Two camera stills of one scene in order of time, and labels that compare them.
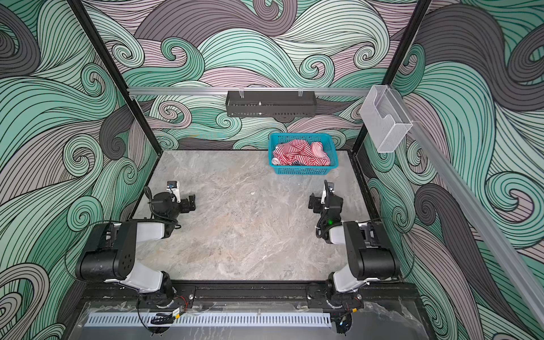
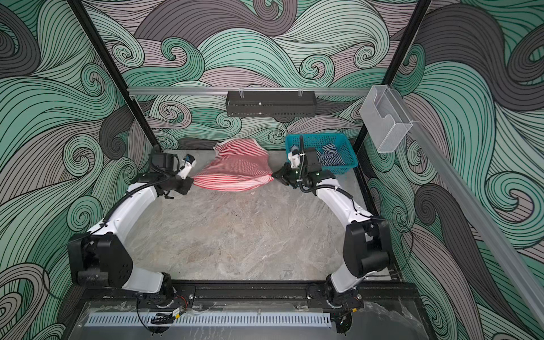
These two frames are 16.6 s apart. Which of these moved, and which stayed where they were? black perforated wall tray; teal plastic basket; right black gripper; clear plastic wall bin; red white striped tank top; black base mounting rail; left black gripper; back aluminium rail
Moved: right black gripper; red white striped tank top; left black gripper; teal plastic basket
Stayed: back aluminium rail; black base mounting rail; black perforated wall tray; clear plastic wall bin
